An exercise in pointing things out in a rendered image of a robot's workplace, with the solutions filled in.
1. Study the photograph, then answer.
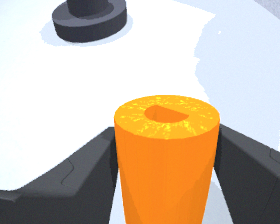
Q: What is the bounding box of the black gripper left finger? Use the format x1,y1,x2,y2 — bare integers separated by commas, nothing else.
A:
0,126,119,224

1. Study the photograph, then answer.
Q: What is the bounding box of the orange knob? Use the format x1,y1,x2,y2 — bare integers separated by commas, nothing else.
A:
114,94,221,224

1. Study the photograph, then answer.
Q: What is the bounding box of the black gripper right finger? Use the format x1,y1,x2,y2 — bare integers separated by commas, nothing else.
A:
214,124,280,224

